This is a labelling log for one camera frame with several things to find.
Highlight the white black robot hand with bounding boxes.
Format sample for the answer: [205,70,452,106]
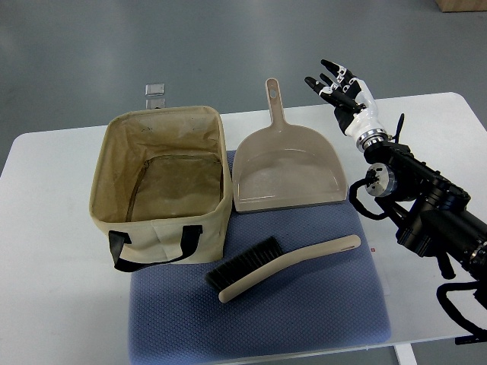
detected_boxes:
[305,59,388,152]

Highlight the beige hand broom black bristles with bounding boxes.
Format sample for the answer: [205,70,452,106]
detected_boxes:
[205,235,361,303]

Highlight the beige plastic dustpan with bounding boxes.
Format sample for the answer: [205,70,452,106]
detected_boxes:
[232,78,348,213]

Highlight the cardboard box corner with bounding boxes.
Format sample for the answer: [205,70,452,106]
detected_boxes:
[435,0,487,12]

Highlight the lower metal floor plate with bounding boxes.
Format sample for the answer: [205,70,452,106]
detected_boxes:
[145,97,166,110]

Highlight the white table leg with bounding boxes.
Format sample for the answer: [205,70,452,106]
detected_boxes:
[393,344,418,365]

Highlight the black table control panel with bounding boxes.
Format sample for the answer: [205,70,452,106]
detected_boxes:
[454,335,487,345]

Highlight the yellow fabric bag black handles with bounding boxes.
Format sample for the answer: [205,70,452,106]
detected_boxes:
[89,106,233,272]

